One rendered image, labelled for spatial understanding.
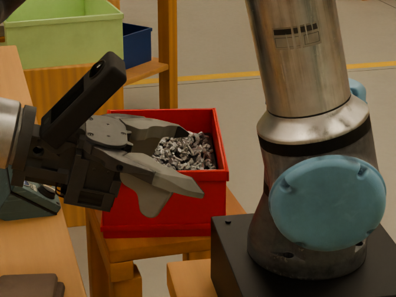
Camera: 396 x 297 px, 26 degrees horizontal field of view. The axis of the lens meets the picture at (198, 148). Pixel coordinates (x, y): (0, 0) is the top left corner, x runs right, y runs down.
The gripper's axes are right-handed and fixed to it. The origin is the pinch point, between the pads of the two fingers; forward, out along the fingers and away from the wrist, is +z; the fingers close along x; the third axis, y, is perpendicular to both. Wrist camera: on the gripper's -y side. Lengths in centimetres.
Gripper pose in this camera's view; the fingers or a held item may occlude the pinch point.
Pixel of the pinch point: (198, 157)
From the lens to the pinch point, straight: 96.6
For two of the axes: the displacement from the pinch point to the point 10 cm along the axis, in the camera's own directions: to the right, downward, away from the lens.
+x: 1.2, 4.5, -8.9
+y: -2.9, 8.7, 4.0
